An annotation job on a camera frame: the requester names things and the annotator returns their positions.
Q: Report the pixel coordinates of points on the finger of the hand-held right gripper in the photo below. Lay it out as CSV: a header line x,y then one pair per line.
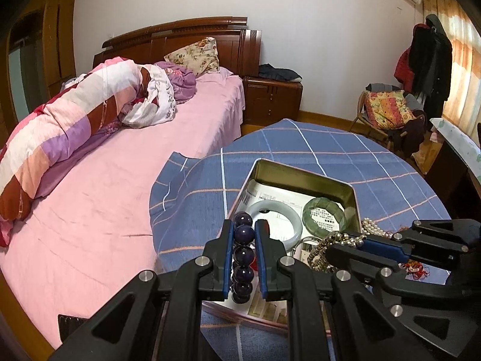
x,y
379,282
432,237

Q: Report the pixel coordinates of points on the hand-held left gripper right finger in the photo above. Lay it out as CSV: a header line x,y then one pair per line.
x,y
262,259

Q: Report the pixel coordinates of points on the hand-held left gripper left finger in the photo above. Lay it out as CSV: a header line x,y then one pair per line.
x,y
225,259

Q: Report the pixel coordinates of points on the white jade bangle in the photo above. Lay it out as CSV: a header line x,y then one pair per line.
x,y
297,233

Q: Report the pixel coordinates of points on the green jade bangle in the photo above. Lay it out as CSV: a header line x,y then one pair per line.
x,y
312,218

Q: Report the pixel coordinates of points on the rectangular metal tin box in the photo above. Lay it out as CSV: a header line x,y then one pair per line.
x,y
285,173

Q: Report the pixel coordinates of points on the orange red tassel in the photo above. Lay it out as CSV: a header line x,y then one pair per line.
x,y
413,269

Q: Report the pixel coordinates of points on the dark wooden desk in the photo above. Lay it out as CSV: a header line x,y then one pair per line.
x,y
447,180

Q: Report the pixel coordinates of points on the printed paper sheet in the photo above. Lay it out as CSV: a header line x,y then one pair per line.
x,y
278,195

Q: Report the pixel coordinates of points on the white leaf print cover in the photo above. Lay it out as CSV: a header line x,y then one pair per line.
x,y
458,139

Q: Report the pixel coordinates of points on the dark clothes pile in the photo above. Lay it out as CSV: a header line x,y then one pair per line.
x,y
411,135

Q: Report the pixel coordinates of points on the blue plaid tablecloth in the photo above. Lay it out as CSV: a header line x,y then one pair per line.
x,y
300,143

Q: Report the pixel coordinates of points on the bed with pink sheet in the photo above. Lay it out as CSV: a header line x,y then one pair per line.
x,y
112,195

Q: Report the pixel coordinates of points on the colourful patchwork cushion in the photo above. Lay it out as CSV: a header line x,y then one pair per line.
x,y
387,109

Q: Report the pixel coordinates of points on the wooden chair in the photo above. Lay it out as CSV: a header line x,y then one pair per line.
x,y
360,120

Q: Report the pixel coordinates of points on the wooden nightstand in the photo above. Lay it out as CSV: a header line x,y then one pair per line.
x,y
274,99

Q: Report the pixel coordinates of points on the red hanging garment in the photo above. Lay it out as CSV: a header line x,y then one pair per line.
x,y
402,69

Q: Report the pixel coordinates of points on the black hanging coat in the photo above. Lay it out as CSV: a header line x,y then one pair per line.
x,y
432,60

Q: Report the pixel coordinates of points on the purple blanket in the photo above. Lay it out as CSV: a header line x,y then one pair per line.
x,y
184,81

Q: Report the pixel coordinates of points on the dark folded clothes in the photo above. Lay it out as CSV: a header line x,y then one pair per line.
x,y
278,72

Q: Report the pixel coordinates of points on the striped orange curtain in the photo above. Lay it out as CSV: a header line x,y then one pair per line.
x,y
458,45

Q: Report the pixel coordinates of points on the floral pillow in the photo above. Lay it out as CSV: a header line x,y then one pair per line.
x,y
195,54

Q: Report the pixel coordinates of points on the pink striped patchwork quilt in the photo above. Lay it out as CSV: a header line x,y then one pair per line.
x,y
75,116

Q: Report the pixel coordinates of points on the dark wooden headboard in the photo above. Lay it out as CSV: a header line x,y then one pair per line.
x,y
169,41

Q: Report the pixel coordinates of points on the brown wooden wardrobe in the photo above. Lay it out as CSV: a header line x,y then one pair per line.
x,y
56,37

